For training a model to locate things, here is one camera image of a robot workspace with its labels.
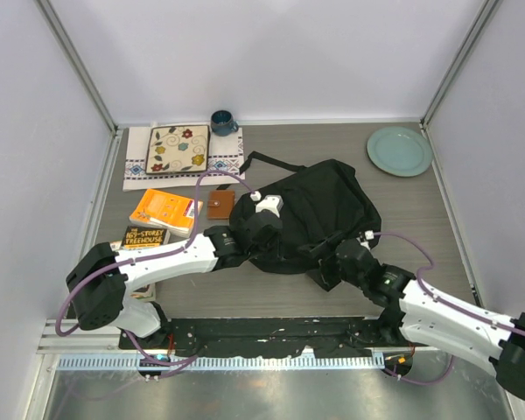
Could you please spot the orange paperback book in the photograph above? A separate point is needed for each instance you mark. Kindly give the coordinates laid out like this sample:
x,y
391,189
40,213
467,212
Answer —
x,y
158,209

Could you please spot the dark blue mug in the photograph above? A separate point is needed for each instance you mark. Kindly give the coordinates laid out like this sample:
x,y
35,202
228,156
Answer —
x,y
223,123

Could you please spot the black student backpack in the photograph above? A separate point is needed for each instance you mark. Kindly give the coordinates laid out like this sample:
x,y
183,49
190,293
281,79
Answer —
x,y
323,205

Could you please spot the green white book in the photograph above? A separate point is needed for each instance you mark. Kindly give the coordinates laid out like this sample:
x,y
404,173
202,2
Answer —
x,y
146,293

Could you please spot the light teal plate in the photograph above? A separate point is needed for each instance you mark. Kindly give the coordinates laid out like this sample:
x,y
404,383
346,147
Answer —
x,y
399,151

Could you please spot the treehouse paperback book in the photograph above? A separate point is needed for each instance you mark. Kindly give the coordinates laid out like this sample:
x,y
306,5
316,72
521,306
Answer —
x,y
136,237

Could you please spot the white slotted cable duct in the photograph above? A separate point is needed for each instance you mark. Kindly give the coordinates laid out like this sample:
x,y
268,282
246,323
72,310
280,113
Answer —
x,y
135,361

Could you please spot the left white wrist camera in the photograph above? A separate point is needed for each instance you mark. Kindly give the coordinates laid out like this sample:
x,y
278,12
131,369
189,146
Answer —
x,y
268,203

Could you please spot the brown leather wallet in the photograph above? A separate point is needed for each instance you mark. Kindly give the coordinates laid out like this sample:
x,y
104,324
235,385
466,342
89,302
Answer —
x,y
220,204

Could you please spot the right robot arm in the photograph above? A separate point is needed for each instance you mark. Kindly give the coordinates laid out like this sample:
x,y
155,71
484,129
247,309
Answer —
x,y
423,314

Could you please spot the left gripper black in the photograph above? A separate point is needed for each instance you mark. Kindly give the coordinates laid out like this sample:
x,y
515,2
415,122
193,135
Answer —
x,y
274,254

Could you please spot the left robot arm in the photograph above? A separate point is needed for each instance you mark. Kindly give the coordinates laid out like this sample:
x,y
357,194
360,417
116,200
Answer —
x,y
101,284

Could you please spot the floral square trivet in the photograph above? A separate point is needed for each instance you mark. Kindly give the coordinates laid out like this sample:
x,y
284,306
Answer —
x,y
175,149

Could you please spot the white embroidered cloth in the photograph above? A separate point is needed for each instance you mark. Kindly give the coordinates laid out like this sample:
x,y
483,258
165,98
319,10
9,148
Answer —
x,y
225,157

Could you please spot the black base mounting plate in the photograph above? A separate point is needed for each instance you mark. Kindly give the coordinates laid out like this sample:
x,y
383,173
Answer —
x,y
273,338

